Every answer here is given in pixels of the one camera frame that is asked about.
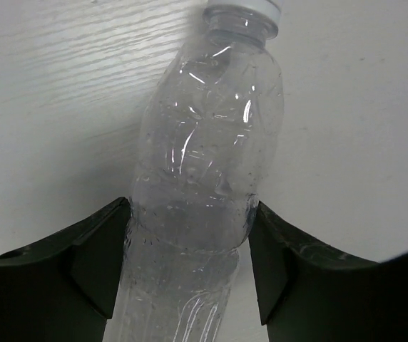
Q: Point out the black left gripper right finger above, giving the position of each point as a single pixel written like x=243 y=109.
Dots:
x=310 y=291

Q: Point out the clear unlabelled plastic bottle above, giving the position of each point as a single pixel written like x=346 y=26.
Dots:
x=207 y=139

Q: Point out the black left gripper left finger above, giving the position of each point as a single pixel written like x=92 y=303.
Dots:
x=63 y=287

